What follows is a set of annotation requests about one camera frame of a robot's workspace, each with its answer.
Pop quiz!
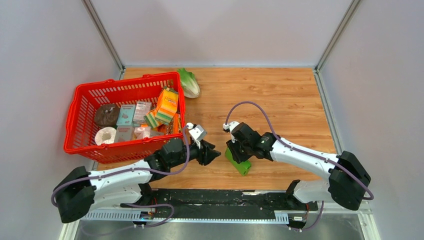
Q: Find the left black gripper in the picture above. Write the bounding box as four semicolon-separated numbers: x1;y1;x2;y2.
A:
169;138;221;168

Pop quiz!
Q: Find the green paper box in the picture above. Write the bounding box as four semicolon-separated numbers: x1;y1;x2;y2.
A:
225;147;252;176

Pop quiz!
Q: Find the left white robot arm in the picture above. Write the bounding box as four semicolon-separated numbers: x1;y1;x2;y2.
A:
51;138;221;224

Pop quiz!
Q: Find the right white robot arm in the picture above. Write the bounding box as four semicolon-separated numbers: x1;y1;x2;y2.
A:
223;121;371;211

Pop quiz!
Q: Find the pink small box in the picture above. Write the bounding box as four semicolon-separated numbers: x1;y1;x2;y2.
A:
133;101;152;124

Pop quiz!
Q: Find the grey pink flat box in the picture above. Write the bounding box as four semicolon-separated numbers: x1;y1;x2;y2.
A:
114;125;134;143

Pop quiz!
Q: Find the teal small box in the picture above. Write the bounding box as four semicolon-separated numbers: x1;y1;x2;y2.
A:
116;104;136;126

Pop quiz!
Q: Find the orange yellow carton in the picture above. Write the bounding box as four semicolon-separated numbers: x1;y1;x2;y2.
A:
154;87;179;125

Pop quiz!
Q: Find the green lettuce head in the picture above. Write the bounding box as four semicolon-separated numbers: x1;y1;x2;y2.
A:
176;68;200;99

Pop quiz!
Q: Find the green striped sponge pack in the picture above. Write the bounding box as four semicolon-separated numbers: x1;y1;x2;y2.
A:
143;109;162;129

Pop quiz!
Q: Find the pink white small pack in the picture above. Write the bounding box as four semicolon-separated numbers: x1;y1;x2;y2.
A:
134;126;151;140

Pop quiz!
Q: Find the white toilet paper roll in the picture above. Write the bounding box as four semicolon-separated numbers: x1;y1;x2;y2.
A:
94;126;117;146

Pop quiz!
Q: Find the brown round bread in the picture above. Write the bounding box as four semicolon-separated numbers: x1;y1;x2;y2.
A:
93;103;120;127

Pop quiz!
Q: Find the red plastic basket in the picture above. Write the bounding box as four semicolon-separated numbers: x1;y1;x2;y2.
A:
63;71;186;164

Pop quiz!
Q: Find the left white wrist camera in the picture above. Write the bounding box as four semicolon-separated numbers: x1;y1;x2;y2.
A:
186;122;207;149

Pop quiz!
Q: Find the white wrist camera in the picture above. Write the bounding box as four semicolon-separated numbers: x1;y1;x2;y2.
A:
186;122;207;149
222;121;240;143

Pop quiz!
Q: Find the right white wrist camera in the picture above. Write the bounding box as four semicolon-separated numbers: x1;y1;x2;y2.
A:
222;121;240;143

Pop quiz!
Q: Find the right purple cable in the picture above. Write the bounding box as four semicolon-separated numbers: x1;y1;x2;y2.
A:
224;101;375;232

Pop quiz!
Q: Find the purple cable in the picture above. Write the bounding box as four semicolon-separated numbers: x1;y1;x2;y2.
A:
50;125;191;229
224;101;375;232

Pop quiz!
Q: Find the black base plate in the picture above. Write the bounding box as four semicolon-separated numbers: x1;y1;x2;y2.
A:
135;188;319;220

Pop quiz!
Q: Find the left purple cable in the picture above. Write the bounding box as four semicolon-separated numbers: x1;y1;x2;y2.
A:
50;125;191;229

